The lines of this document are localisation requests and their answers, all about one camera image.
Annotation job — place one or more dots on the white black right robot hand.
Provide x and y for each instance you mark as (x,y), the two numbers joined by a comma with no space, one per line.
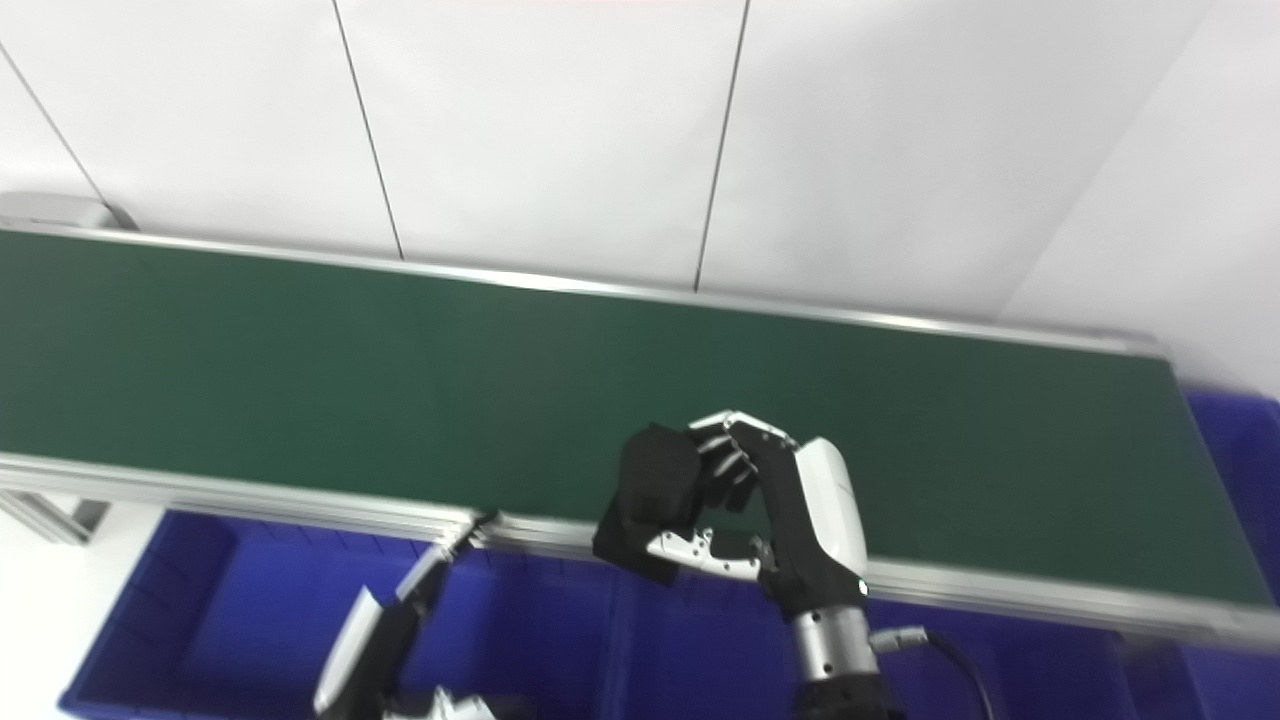
(815,540)

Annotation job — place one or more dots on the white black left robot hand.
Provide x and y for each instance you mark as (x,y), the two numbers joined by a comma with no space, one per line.
(365,640)

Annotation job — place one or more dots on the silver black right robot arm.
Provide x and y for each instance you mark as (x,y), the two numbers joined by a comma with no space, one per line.
(835,660)

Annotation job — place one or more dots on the blue plastic bin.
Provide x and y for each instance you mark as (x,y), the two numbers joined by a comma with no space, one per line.
(250,620)
(700,650)
(1235,480)

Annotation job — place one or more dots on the green conveyor belt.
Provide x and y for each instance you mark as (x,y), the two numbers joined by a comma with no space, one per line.
(400,380)
(250,498)

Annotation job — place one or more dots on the black cylinder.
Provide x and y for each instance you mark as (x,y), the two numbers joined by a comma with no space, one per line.
(655,480)

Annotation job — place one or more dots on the aluminium conveyor leg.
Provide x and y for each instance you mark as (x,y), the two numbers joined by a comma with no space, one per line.
(50,515)

